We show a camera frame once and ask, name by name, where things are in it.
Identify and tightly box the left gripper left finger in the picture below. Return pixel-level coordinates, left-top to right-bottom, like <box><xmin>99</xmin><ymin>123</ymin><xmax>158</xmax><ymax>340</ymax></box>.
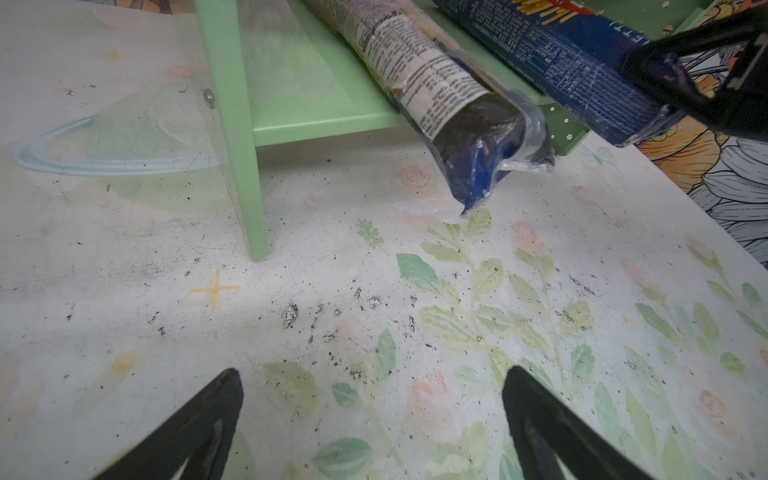
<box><xmin>96</xmin><ymin>368</ymin><xmax>244</xmax><ymax>479</ymax></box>

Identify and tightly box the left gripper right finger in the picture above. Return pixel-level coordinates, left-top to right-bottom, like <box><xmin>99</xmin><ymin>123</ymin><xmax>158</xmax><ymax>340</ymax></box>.
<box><xmin>502</xmin><ymin>366</ymin><xmax>649</xmax><ymax>479</ymax></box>

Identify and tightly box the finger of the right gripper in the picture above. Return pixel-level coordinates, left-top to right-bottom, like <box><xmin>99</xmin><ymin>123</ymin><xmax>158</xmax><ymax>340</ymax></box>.
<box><xmin>619</xmin><ymin>5</ymin><xmax>767</xmax><ymax>84</ymax></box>
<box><xmin>653</xmin><ymin>79</ymin><xmax>767</xmax><ymax>142</ymax></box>

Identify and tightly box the blue Barilla spaghetti box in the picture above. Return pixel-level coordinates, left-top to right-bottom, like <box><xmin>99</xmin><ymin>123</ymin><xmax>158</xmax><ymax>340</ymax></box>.
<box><xmin>437</xmin><ymin>0</ymin><xmax>685</xmax><ymax>147</ymax></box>

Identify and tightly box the blue-ended spaghetti bag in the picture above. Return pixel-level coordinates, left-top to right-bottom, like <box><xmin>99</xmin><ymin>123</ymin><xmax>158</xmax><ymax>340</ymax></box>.
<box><xmin>307</xmin><ymin>1</ymin><xmax>555</xmax><ymax>214</ymax></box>

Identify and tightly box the light green wooden shelf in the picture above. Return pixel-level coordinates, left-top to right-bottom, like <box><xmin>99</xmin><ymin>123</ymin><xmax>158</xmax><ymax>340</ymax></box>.
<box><xmin>191</xmin><ymin>0</ymin><xmax>721</xmax><ymax>262</ymax></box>

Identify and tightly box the clear plastic shelf bracket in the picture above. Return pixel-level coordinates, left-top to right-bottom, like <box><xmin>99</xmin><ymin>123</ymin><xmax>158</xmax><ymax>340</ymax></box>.
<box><xmin>14</xmin><ymin>82</ymin><xmax>225</xmax><ymax>177</ymax></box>

